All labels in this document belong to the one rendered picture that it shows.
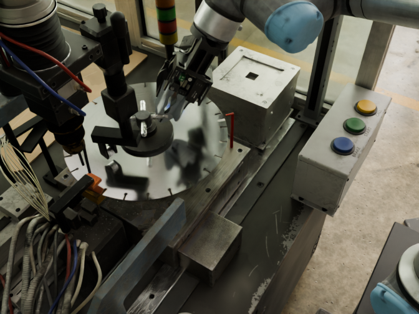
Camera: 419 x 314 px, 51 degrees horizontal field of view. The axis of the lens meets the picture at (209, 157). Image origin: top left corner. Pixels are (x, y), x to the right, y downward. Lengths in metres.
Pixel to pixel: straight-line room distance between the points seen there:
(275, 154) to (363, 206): 0.97
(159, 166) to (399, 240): 0.54
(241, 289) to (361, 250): 1.05
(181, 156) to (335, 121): 0.37
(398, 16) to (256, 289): 0.56
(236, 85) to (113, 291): 0.61
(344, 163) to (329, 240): 0.99
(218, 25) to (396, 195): 1.52
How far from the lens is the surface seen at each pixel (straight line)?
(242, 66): 1.15
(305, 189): 1.01
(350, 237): 1.93
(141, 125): 0.86
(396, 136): 2.38
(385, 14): 0.70
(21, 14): 0.57
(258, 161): 1.10
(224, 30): 0.75
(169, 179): 0.82
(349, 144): 0.97
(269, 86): 1.09
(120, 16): 0.62
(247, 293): 0.92
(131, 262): 0.68
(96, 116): 0.97
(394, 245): 1.04
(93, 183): 0.82
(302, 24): 0.66
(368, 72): 1.12
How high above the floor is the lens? 1.59
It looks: 48 degrees down
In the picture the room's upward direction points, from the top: 2 degrees counter-clockwise
